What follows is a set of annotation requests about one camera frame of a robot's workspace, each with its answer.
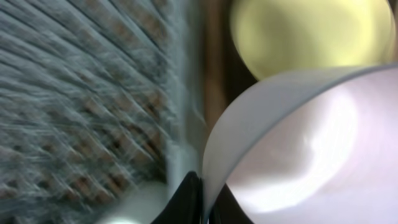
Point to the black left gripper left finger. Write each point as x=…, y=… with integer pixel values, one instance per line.
x=185, y=206

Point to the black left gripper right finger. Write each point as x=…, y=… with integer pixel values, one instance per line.
x=226, y=210

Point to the yellow plastic plate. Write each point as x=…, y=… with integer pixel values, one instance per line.
x=274, y=36

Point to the grey plastic dish rack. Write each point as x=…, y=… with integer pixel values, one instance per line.
x=98, y=97

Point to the pale green plastic cup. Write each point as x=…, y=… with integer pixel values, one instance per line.
x=139, y=207

